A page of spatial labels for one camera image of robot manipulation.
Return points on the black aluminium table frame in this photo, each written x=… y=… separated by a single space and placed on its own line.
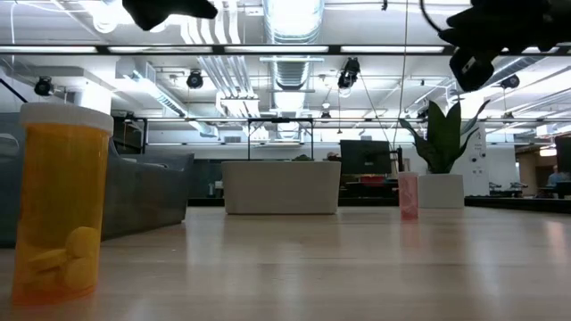
x=513 y=204

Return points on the green snake plant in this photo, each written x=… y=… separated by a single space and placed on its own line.
x=441 y=138

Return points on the white plastic bin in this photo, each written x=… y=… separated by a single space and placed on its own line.
x=281 y=187

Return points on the dark grey plastic bin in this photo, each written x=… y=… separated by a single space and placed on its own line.
x=147 y=196

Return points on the orange pill bottle white cap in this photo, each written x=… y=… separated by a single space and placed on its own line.
x=62 y=187

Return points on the person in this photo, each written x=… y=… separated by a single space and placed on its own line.
x=557 y=178

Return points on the pink pill bottle white cap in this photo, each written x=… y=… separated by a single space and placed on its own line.
x=408 y=198

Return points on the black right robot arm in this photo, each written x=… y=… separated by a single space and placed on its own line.
x=562 y=22

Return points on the silver ventilation duct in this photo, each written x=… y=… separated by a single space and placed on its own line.
x=292 y=71

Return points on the black background monitor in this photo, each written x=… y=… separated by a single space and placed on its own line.
x=366 y=157

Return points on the white plant pot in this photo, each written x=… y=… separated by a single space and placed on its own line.
x=441 y=191

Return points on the black ceiling spotlight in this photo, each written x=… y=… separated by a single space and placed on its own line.
x=195 y=79
x=510 y=81
x=43 y=86
x=348 y=73

